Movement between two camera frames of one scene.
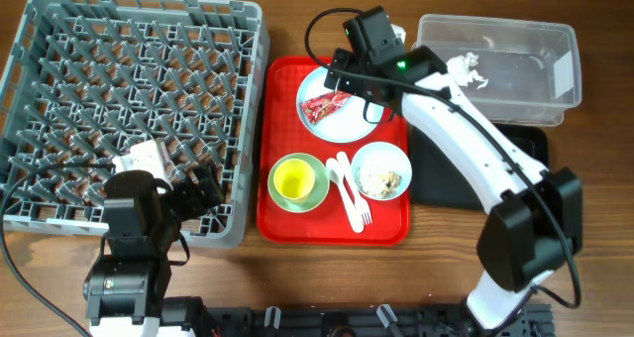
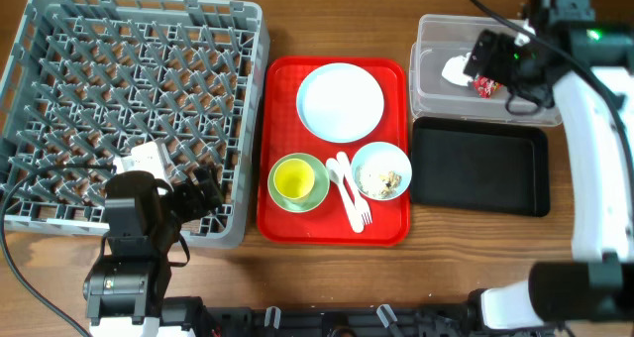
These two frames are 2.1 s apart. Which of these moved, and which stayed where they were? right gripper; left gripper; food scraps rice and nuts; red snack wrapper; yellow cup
Moved: red snack wrapper; right gripper
Stayed: yellow cup; food scraps rice and nuts; left gripper
